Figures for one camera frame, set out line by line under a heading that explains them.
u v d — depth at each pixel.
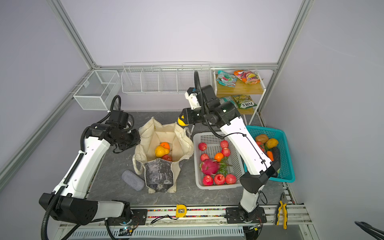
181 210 0.74
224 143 0.96
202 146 0.95
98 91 0.96
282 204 0.77
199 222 0.73
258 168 0.43
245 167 0.80
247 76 0.89
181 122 0.65
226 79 0.87
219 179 0.81
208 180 0.79
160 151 0.88
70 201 0.38
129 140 0.65
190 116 0.58
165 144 0.96
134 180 0.83
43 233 0.34
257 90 0.89
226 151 0.91
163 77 1.00
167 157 0.89
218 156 0.88
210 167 0.82
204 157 0.89
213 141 0.98
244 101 1.02
